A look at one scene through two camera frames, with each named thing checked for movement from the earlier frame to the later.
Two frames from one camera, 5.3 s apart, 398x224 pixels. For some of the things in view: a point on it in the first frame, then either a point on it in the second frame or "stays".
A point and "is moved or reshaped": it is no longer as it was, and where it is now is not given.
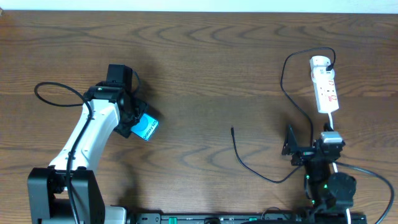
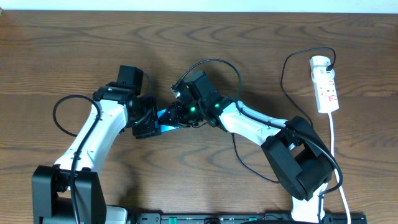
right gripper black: (290, 147) -> (175, 113)
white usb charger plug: (319, 74) stays
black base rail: (248, 218) stays
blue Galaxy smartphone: (145, 127) is moved or reshaped
